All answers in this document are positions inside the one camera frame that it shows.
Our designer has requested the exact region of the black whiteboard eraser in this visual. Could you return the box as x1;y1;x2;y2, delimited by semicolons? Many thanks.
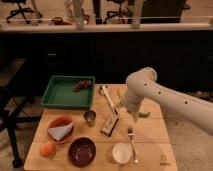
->
100;115;119;136

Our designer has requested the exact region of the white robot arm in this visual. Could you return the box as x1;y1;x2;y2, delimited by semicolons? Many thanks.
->
121;67;213;135

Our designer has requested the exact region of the white small bowl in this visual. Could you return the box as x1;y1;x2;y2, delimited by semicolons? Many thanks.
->
112;143;131;164

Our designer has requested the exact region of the purple bowl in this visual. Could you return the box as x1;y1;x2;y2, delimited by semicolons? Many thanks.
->
68;137;96;167

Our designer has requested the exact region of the orange bowl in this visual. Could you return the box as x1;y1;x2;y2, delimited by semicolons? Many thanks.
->
47;116;74;144

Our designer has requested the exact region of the silver metal fork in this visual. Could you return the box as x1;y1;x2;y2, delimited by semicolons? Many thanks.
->
127;126;139;164

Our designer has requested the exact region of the small metal cup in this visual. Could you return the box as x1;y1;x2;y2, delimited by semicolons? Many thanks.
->
84;110;96;127

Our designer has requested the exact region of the purple grape bunch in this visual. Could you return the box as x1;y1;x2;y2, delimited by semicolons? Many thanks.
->
73;80;92;92

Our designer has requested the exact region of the white folded cloth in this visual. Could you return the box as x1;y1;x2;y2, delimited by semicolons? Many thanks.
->
48;123;74;141

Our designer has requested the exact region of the green plastic tray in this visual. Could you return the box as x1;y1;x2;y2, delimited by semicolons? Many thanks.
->
41;75;95;110

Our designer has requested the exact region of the orange fruit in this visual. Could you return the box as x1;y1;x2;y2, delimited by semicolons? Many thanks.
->
40;141;56;157

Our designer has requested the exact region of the black office chair centre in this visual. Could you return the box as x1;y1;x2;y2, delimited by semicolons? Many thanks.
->
104;0;132;24

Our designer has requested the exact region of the black office chair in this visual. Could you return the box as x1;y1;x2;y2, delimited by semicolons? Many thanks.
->
2;0;36;24
104;0;132;24

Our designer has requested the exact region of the red object on ledge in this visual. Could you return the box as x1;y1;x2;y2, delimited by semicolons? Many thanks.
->
51;17;72;25

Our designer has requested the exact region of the black office chair left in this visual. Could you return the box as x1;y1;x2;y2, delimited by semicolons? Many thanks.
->
2;0;36;24

